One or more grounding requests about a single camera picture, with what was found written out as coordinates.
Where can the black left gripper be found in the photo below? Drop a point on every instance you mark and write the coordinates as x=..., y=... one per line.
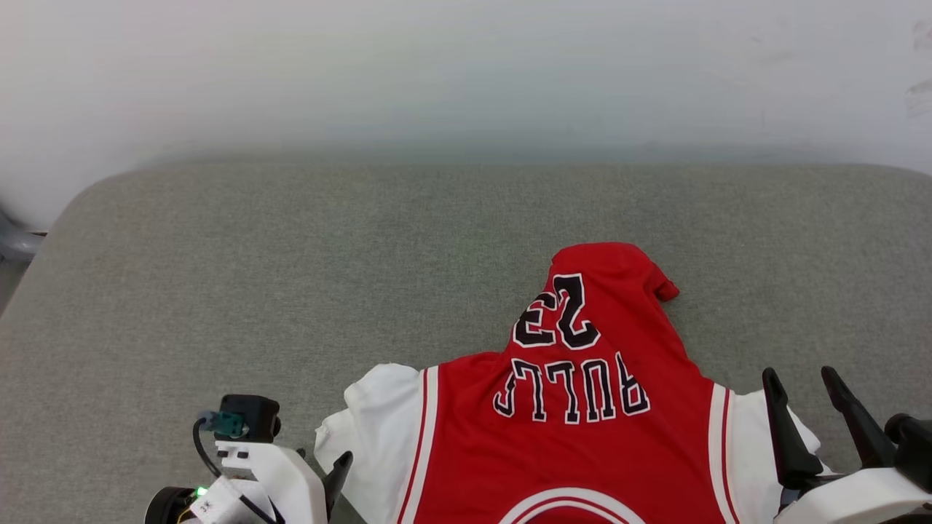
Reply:
x=164, y=506

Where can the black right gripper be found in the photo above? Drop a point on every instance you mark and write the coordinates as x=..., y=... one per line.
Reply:
x=790, y=496

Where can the red and white basketball jersey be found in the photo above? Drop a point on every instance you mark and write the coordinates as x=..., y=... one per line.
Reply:
x=568, y=451

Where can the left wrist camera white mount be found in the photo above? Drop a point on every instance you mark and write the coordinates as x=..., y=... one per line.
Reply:
x=284, y=480

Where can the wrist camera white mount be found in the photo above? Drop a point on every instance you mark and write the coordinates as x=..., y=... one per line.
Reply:
x=284, y=480
x=859, y=498

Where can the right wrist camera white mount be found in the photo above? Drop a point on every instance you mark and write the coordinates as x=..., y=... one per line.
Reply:
x=859, y=498

